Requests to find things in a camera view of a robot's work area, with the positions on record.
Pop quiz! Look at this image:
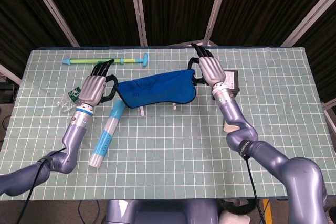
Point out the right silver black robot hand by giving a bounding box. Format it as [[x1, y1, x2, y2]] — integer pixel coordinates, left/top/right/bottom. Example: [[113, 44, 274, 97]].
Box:
[[186, 42, 227, 86]]

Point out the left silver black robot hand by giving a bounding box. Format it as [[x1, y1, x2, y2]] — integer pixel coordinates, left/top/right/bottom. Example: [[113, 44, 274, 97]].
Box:
[[77, 60, 118, 107]]

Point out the blue towel with black trim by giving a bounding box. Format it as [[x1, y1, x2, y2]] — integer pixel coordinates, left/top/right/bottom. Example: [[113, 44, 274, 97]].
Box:
[[115, 68, 197, 110]]

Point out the black box with white label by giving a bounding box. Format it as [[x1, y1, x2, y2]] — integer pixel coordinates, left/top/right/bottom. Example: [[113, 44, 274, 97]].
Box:
[[223, 69, 241, 99]]

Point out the green and blue toy pump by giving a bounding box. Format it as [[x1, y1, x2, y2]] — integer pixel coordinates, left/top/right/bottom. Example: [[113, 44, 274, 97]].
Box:
[[61, 52, 149, 69]]

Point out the clear bottle with green label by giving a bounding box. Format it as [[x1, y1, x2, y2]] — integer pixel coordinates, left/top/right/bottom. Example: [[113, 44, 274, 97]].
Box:
[[57, 86, 82, 113]]

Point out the white and blue tube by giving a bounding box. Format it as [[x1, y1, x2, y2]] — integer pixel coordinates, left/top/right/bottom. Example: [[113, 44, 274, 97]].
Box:
[[88, 100, 125, 168]]

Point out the green checked tablecloth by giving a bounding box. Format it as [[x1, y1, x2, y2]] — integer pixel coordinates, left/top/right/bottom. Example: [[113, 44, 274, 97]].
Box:
[[0, 46, 336, 201]]

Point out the black round bin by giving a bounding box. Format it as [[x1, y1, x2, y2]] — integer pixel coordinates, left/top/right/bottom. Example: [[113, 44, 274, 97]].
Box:
[[219, 199, 259, 216]]

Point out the blue-grey robot torso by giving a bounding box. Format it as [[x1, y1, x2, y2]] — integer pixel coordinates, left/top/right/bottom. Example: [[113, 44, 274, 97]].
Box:
[[104, 199, 221, 224]]

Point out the metal wire rack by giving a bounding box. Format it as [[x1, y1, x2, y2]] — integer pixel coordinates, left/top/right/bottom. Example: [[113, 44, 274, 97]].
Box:
[[139, 102, 177, 116]]

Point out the white metal frame pole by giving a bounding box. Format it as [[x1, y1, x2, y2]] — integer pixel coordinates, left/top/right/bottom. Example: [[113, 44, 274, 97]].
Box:
[[203, 0, 232, 47], [279, 0, 336, 48], [128, 0, 149, 47], [25, 0, 80, 48]]

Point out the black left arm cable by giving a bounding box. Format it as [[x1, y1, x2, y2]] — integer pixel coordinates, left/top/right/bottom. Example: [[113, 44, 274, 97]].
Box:
[[23, 148, 66, 224]]

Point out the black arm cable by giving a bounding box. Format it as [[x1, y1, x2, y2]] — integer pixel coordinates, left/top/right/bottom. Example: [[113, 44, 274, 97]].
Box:
[[243, 155, 264, 224], [23, 148, 66, 224]]

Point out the black floor cable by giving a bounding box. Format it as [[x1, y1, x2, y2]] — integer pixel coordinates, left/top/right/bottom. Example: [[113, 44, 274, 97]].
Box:
[[78, 199, 101, 224]]

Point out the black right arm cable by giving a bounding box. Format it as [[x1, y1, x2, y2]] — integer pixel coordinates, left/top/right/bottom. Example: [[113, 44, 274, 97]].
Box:
[[243, 155, 264, 224]]

